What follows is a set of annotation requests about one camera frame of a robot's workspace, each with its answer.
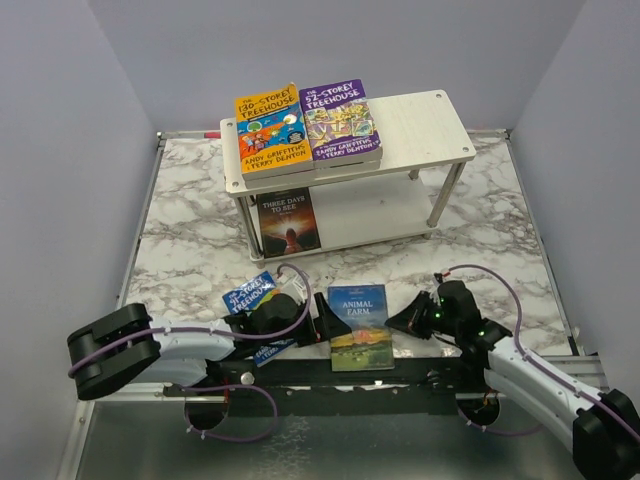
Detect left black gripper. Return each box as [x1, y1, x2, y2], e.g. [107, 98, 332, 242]
[260, 292, 351, 347]

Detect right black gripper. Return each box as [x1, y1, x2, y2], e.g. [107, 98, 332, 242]
[386, 291, 461, 340]

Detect blue Animal Farm book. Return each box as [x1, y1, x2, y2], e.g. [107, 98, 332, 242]
[327, 284, 394, 372]

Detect purple 117-Storey Treehouse book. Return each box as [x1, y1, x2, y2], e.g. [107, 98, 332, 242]
[244, 169, 316, 189]

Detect Little Women floral book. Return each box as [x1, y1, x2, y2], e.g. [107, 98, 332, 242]
[313, 159, 381, 177]

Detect yellow 130-Storey Treehouse book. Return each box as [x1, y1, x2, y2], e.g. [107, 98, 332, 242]
[235, 83, 313, 182]

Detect purple 52-Storey Treehouse book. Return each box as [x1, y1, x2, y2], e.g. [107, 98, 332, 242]
[299, 79, 383, 165]

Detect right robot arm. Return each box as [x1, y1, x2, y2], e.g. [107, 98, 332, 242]
[386, 280, 639, 479]

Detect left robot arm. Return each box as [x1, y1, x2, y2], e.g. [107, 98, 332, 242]
[67, 293, 352, 401]

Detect blue Storey Treehouse book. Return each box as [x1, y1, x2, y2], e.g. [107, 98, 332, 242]
[222, 271, 297, 367]

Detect Three Days To See book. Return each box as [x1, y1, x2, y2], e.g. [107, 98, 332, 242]
[257, 187, 321, 258]

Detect white wooden two-tier shelf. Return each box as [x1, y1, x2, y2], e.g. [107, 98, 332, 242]
[220, 90, 476, 265]

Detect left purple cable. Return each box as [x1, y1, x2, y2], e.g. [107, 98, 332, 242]
[67, 263, 314, 444]

